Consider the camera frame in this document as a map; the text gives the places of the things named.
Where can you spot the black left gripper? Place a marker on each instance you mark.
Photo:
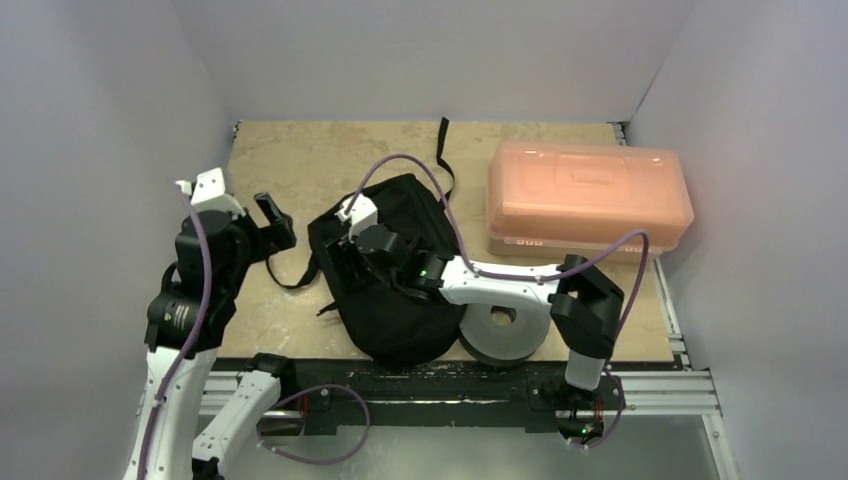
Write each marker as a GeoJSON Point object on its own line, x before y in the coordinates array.
{"type": "Point", "coordinates": [282, 235]}

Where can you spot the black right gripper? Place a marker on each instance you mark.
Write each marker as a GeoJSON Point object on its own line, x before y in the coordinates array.
{"type": "Point", "coordinates": [351, 252]}

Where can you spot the black student backpack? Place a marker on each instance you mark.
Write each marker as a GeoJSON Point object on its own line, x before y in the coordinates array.
{"type": "Point", "coordinates": [379, 300]}

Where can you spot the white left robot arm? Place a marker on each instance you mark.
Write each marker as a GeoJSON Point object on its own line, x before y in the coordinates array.
{"type": "Point", "coordinates": [186, 323]}

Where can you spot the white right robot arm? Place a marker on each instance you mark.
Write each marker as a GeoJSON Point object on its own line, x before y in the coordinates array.
{"type": "Point", "coordinates": [586, 306]}

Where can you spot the grey filament spool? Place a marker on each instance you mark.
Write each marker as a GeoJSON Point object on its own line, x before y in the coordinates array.
{"type": "Point", "coordinates": [502, 337]}

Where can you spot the translucent pink plastic box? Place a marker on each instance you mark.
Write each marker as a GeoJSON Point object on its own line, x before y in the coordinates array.
{"type": "Point", "coordinates": [546, 199]}

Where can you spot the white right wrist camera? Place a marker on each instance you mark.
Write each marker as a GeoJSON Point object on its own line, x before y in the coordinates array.
{"type": "Point", "coordinates": [357, 215]}

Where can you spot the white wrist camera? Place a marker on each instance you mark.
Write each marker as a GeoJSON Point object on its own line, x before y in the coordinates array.
{"type": "Point", "coordinates": [209, 192]}
{"type": "Point", "coordinates": [357, 215]}

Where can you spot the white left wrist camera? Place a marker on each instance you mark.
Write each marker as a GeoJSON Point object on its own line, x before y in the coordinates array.
{"type": "Point", "coordinates": [209, 192]}

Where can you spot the black metal base rail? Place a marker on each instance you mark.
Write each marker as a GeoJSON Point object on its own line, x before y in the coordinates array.
{"type": "Point", "coordinates": [533, 397]}

